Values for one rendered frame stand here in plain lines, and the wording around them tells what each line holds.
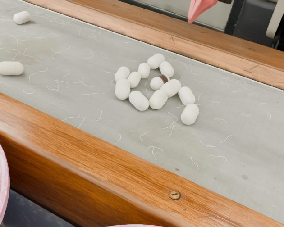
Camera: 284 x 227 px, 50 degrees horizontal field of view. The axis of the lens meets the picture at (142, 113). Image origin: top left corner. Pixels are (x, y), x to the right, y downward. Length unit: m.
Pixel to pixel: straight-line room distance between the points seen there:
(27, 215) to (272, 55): 0.49
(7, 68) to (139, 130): 0.21
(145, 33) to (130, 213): 0.41
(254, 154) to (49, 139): 0.25
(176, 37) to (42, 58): 0.25
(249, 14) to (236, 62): 0.79
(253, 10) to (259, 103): 0.87
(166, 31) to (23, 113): 0.35
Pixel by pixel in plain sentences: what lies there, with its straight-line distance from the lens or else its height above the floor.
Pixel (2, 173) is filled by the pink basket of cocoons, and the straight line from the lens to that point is 0.30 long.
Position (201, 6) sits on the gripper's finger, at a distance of 0.59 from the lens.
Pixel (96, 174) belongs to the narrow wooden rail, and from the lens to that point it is 0.30.
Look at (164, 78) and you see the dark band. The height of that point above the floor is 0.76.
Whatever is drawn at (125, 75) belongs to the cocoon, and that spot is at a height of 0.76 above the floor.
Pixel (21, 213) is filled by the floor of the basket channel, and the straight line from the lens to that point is 0.39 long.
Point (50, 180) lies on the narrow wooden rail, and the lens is 0.34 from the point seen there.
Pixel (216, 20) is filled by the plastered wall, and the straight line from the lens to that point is 2.66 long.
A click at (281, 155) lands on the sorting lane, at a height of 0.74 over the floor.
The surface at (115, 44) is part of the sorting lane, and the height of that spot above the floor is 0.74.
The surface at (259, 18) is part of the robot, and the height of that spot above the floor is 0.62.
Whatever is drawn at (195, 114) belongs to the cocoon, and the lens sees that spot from 0.41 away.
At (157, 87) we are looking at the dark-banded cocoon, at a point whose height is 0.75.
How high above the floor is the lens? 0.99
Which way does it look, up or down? 37 degrees down
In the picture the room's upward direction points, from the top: 10 degrees clockwise
